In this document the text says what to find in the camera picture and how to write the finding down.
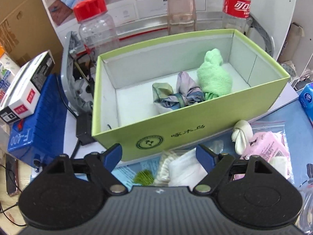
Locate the white cloth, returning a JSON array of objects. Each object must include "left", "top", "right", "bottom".
[{"left": 168, "top": 149, "right": 207, "bottom": 191}]

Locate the white knotted sock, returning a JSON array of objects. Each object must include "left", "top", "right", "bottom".
[{"left": 231, "top": 120, "right": 253, "bottom": 155}]

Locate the beige knitted cloth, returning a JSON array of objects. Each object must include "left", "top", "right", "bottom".
[{"left": 153, "top": 151, "right": 178, "bottom": 186}]

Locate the pink packaged cloth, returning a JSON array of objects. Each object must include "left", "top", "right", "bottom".
[{"left": 240, "top": 121, "right": 294, "bottom": 183}]

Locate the grey blue patterned cloth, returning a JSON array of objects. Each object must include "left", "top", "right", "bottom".
[{"left": 152, "top": 72, "right": 204, "bottom": 114}]

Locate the green towel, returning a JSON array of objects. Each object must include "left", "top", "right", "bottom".
[{"left": 197, "top": 48, "right": 232, "bottom": 100}]

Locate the green scrub pad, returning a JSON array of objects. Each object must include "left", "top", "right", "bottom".
[{"left": 133, "top": 169, "right": 154, "bottom": 186}]

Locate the blue sealer machine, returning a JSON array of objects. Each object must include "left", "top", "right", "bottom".
[{"left": 7, "top": 74, "right": 67, "bottom": 169}]

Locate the green cardboard box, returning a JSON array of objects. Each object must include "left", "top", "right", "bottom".
[{"left": 92, "top": 29, "right": 290, "bottom": 161}]

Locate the blue table cloth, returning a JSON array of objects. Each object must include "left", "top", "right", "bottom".
[{"left": 30, "top": 98, "right": 313, "bottom": 192}]

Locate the pink smartphone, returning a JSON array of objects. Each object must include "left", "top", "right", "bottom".
[{"left": 5, "top": 154, "right": 20, "bottom": 196}]

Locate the black white small carton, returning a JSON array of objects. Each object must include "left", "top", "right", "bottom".
[{"left": 1, "top": 50, "right": 55, "bottom": 124}]

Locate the blue tissue pack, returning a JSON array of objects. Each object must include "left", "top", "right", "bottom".
[{"left": 299, "top": 83, "right": 313, "bottom": 125}]

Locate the red cap clear jar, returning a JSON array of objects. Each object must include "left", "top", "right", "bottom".
[{"left": 74, "top": 0, "right": 119, "bottom": 58}]

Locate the cola plastic bottle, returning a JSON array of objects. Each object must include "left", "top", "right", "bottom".
[{"left": 222, "top": 0, "right": 251, "bottom": 33}]

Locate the grey metal sealer frame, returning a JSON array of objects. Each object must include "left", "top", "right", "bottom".
[{"left": 60, "top": 15, "right": 275, "bottom": 114}]

